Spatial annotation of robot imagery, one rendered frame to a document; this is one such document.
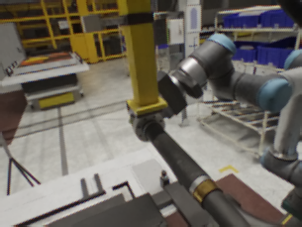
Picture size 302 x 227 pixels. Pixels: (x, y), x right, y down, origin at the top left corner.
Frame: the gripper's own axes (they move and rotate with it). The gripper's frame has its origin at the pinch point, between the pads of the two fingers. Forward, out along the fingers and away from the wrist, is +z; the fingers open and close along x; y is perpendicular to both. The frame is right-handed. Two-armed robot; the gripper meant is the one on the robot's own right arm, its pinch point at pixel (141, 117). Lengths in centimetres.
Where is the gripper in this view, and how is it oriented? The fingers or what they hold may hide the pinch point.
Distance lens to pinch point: 58.5
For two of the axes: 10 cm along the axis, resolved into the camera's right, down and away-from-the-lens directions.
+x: -5.5, -6.5, -5.3
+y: -3.8, -3.7, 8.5
